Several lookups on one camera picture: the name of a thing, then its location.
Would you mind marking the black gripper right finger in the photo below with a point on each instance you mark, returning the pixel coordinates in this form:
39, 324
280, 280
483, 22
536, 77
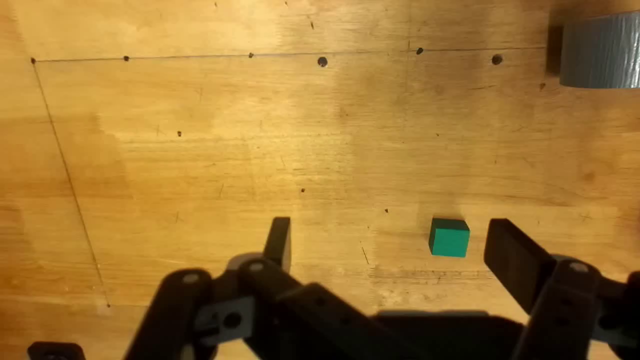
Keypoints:
567, 301

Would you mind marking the green cube block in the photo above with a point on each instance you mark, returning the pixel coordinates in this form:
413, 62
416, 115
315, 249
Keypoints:
448, 239

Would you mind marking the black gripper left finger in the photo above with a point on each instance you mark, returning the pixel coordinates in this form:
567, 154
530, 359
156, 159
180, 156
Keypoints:
267, 312

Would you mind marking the grey duct tape roll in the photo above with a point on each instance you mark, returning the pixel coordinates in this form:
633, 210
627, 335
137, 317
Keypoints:
601, 51

